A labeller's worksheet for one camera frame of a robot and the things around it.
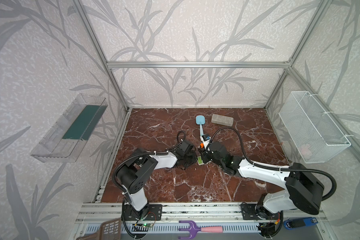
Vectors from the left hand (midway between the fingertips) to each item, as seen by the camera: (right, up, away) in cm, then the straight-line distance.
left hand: (201, 155), depth 91 cm
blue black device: (+44, -28, -20) cm, 56 cm away
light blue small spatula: (+1, +22, +21) cm, 31 cm away
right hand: (-1, +8, -7) cm, 11 cm away
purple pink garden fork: (-5, -30, -22) cm, 37 cm away
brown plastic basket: (-44, -30, -21) cm, 58 cm away
